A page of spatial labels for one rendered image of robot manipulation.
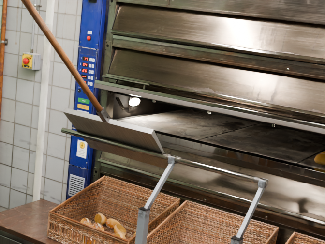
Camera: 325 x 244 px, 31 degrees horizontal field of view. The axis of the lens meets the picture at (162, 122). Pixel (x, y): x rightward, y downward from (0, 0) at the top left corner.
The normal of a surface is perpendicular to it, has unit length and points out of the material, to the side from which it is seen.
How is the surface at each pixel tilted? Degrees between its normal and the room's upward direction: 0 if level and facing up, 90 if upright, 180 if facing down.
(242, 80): 70
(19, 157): 90
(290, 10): 90
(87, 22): 90
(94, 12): 90
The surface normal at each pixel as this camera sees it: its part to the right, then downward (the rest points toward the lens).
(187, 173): -0.45, -0.24
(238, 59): -0.52, 0.10
